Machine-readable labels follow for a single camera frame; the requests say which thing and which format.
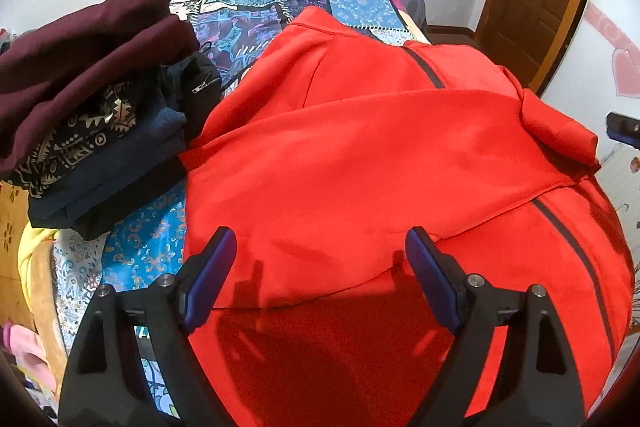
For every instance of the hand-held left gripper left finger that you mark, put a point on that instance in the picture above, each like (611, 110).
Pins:
(210, 277)

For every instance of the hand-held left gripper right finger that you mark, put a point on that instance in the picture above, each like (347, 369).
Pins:
(432, 277)

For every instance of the red jacket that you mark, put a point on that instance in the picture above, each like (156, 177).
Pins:
(360, 157)

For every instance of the navy folded garment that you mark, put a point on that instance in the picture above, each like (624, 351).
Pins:
(125, 157)

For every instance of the yellow patterned blanket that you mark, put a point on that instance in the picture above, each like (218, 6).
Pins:
(22, 232)

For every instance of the black gold patterned folded garment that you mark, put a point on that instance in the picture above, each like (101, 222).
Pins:
(75, 137)

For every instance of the black garment with zipper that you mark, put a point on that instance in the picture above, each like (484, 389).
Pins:
(192, 82)

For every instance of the pink cloth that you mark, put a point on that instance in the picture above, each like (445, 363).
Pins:
(27, 352)

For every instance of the dark bag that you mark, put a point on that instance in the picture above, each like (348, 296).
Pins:
(412, 9)

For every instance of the maroon folded garment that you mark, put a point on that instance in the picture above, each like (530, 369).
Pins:
(75, 52)

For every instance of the pink heart wall decal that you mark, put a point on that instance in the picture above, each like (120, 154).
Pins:
(622, 62)

